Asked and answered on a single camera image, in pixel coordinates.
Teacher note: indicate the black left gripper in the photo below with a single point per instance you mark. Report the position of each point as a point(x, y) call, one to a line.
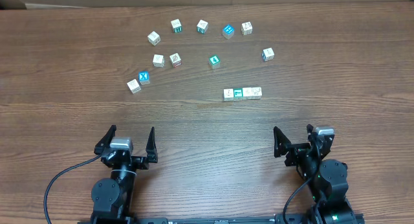
point(142, 161)

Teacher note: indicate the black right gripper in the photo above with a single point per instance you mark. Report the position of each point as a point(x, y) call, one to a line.
point(284, 145)

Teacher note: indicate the wooden cube letter I side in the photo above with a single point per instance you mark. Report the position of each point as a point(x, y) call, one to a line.
point(257, 93)

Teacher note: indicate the wooden cube ice cream drawing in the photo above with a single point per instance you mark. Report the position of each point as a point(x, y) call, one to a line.
point(247, 93)

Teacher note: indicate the green number seven cube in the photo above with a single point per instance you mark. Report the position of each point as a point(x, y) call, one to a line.
point(238, 94)

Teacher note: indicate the wooden cube with hook drawing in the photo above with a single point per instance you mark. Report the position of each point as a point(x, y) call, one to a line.
point(228, 95)

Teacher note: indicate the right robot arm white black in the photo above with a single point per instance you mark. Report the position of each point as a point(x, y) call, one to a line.
point(326, 178)

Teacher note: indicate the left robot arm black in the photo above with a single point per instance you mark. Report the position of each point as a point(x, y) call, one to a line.
point(112, 196)

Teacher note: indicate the wooden cube fish drawing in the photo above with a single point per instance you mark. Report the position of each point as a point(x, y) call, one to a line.
point(134, 86)

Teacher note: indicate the blue letter X cube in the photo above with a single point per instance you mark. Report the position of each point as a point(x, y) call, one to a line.
point(143, 77)

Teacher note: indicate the wooden cube blue X side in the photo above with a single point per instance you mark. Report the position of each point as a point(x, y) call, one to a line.
point(267, 54)

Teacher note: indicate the wooden cube globe drawing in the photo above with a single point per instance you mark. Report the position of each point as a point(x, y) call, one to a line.
point(158, 60)

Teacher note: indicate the wooden cube red Y side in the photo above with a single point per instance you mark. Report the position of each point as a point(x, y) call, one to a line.
point(175, 60)

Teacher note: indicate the green number four cube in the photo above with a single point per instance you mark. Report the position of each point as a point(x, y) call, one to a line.
point(214, 61)

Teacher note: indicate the plain wooden cube far left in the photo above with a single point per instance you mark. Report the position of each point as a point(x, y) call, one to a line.
point(153, 38)

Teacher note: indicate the wooden cube yellow side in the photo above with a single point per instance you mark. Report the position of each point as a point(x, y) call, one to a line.
point(246, 28)

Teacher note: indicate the blue top wooden cube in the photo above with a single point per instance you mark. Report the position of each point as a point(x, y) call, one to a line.
point(228, 31)

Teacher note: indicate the wooden cube green letter side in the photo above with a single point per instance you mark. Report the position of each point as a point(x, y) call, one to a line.
point(176, 26)

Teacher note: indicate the wooden cube green J side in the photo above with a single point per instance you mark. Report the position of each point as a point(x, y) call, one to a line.
point(202, 26)

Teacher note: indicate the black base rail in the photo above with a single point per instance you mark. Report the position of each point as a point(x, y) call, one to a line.
point(220, 220)

